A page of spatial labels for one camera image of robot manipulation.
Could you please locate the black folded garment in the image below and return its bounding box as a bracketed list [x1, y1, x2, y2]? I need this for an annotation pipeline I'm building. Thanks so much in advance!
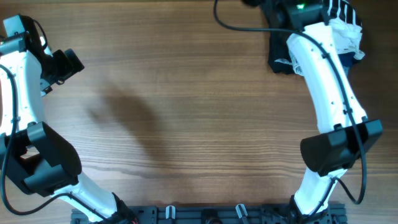
[261, 6, 295, 75]

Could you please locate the navy blue garment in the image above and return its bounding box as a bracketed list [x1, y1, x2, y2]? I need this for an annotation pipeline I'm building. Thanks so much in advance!
[338, 52, 358, 68]

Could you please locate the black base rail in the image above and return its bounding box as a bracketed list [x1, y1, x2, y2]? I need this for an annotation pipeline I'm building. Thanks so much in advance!
[70, 201, 348, 224]

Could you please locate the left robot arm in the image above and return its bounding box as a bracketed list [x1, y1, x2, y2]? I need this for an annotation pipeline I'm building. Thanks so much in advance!
[1, 14, 129, 223]

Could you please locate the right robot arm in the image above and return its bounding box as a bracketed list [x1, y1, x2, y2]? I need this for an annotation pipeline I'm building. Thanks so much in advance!
[248, 1, 382, 223]

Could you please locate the white black striped garment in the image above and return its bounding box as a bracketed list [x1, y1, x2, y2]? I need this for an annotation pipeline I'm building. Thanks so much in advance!
[323, 0, 365, 60]

